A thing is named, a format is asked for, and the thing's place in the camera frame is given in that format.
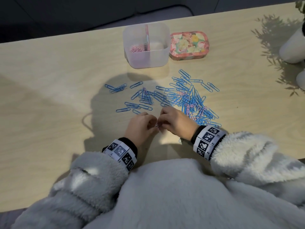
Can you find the person's left forearm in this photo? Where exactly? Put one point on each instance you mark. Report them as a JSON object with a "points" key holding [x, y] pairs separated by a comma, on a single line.
{"points": [[83, 188]]}

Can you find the heap of pink paper clips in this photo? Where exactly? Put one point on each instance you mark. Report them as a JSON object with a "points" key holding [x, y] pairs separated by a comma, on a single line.
{"points": [[137, 49]]}

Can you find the left wrist marker band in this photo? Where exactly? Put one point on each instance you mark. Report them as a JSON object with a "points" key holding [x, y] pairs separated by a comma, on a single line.
{"points": [[121, 152]]}

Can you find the translucent divided plastic box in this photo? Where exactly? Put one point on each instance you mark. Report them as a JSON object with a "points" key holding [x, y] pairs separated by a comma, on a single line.
{"points": [[152, 59]]}

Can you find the right wrist marker band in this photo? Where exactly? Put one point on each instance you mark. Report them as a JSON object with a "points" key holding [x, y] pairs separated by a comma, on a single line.
{"points": [[207, 141]]}

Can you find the person's left hand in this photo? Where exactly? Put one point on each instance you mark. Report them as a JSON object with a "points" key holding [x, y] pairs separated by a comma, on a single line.
{"points": [[140, 128]]}

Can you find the grey high-back sofa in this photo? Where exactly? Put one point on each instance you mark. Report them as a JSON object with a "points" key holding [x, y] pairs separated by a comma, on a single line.
{"points": [[119, 16]]}

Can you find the pink floral tin lid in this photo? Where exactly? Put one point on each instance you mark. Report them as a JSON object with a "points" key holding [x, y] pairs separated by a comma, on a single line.
{"points": [[189, 44]]}

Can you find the person's right hand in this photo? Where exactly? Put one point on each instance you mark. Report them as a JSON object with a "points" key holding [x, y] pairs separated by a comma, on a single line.
{"points": [[180, 121]]}

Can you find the cluster of blue paper clips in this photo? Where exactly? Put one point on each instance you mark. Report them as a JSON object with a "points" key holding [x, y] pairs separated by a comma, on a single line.
{"points": [[188, 100], [145, 97]]}

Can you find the wrist marker band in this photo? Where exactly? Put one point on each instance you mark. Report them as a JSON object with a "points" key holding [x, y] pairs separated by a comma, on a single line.
{"points": [[121, 152], [207, 141]]}

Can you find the person's right forearm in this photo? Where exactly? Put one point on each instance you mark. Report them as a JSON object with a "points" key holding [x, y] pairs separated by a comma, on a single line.
{"points": [[257, 157]]}

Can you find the green plant in white pot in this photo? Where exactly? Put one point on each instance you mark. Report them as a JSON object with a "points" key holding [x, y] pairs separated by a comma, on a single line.
{"points": [[301, 81], [293, 50]]}

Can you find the person's white fleece torso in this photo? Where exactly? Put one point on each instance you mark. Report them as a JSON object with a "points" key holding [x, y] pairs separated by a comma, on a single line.
{"points": [[185, 200]]}

